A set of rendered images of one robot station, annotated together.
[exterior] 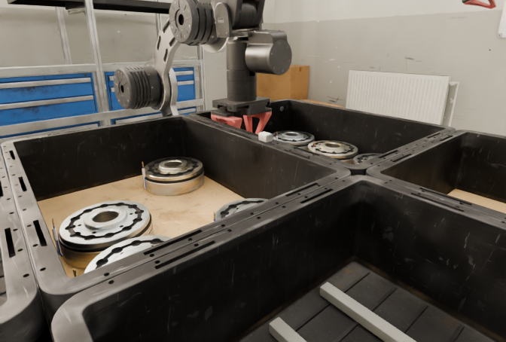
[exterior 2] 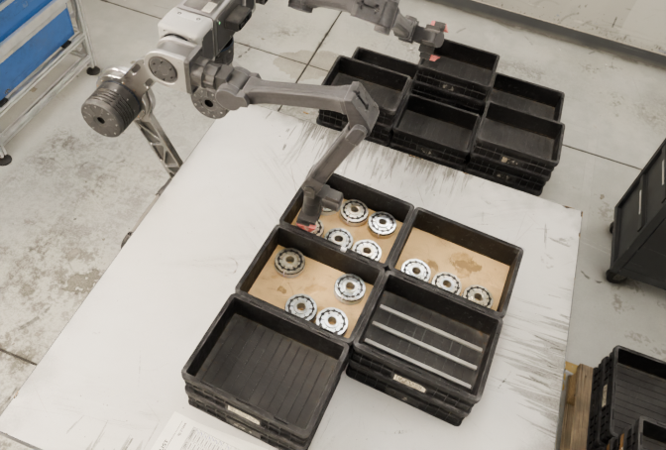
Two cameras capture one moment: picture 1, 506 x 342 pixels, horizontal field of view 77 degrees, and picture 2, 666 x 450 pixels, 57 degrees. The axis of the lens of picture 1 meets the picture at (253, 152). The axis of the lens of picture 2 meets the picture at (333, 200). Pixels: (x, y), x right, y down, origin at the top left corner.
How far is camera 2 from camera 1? 174 cm
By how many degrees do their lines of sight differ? 41
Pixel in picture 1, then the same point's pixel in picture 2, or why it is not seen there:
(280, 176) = (353, 265)
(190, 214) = (316, 285)
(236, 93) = (312, 213)
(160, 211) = (302, 288)
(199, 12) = not seen: hidden behind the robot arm
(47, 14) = not seen: outside the picture
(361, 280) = (388, 297)
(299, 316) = (377, 317)
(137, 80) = (123, 114)
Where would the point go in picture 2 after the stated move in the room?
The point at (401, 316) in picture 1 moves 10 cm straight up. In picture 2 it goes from (400, 306) to (406, 291)
